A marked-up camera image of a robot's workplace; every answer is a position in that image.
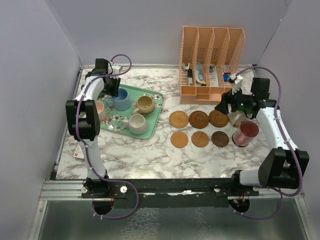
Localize green floral mug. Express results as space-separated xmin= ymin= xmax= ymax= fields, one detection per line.
xmin=228 ymin=110 xmax=248 ymax=128

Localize pale pink mug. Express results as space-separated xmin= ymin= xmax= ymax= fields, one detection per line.
xmin=95 ymin=100 xmax=108 ymax=122

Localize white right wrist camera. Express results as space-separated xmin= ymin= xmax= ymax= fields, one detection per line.
xmin=228 ymin=73 xmax=243 ymax=95

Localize grooved brown wooden coaster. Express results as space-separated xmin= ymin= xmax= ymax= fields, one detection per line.
xmin=189 ymin=110 xmax=209 ymax=129

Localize woven rattan coaster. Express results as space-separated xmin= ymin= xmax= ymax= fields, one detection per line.
xmin=169 ymin=110 xmax=189 ymax=128

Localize grey white mug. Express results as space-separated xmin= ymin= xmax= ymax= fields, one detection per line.
xmin=121 ymin=113 xmax=148 ymax=135

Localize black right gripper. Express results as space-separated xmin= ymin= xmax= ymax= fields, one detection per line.
xmin=215 ymin=83 xmax=255 ymax=115

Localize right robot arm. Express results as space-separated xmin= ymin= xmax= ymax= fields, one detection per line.
xmin=215 ymin=74 xmax=310 ymax=196

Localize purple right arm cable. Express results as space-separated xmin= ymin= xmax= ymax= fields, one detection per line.
xmin=228 ymin=66 xmax=305 ymax=221

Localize white red staples box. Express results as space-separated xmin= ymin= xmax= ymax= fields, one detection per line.
xmin=73 ymin=144 xmax=84 ymax=160

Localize green floral tray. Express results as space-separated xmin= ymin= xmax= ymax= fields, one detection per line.
xmin=100 ymin=84 xmax=164 ymax=140

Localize light blue mug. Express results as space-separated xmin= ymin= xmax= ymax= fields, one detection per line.
xmin=105 ymin=88 xmax=132 ymax=111

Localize pink red mug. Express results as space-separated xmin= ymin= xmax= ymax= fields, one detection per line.
xmin=232 ymin=121 xmax=259 ymax=148

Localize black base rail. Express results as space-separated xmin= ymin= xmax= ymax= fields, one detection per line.
xmin=82 ymin=172 xmax=261 ymax=209

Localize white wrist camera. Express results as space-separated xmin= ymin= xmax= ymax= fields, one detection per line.
xmin=228 ymin=73 xmax=243 ymax=95
xmin=108 ymin=64 xmax=123 ymax=75

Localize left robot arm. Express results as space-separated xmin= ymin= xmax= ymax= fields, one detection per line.
xmin=65 ymin=58 xmax=121 ymax=198

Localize light orange wooden coaster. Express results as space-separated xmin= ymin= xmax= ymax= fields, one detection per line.
xmin=170 ymin=131 xmax=189 ymax=148

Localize peach plastic desk organizer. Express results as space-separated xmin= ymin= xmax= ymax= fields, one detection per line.
xmin=178 ymin=26 xmax=246 ymax=105

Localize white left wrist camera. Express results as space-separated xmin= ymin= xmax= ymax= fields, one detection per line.
xmin=108 ymin=64 xmax=123 ymax=75

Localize beige ceramic mug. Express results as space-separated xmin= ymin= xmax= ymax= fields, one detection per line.
xmin=132 ymin=95 xmax=155 ymax=116

